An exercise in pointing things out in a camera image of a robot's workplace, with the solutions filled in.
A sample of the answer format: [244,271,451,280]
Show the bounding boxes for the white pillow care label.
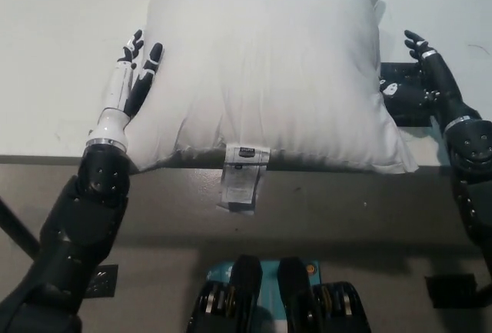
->
[217,142,272,214]

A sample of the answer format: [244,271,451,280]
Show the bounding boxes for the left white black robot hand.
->
[85,28,165,153]

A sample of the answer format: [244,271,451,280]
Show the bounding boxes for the white square pillow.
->
[128,0,419,175]

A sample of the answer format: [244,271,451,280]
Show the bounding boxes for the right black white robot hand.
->
[378,29,482,131]

